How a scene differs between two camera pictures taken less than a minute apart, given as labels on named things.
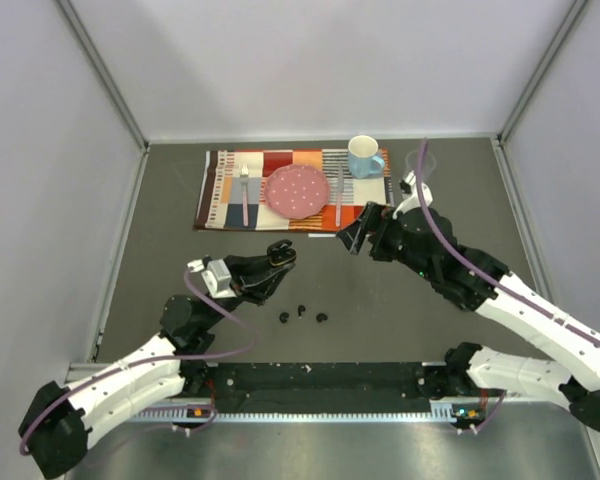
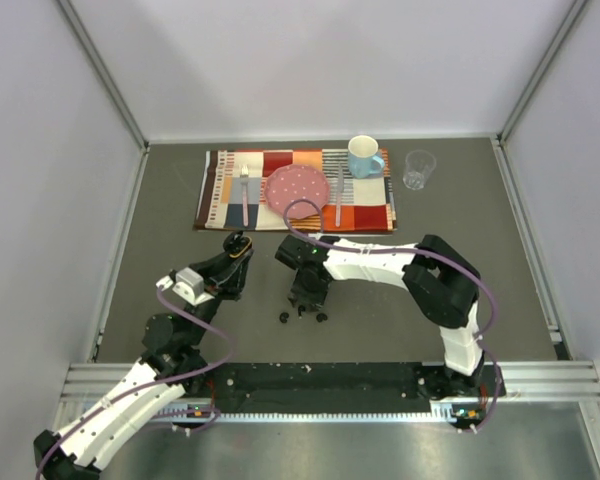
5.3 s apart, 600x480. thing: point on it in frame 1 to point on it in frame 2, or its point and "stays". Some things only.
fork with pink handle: (244, 176) stays
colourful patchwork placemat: (233, 183) stays
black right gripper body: (389, 240) to (308, 292)
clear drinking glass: (412, 159) stays
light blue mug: (362, 159) stays
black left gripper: (255, 279) to (225, 275)
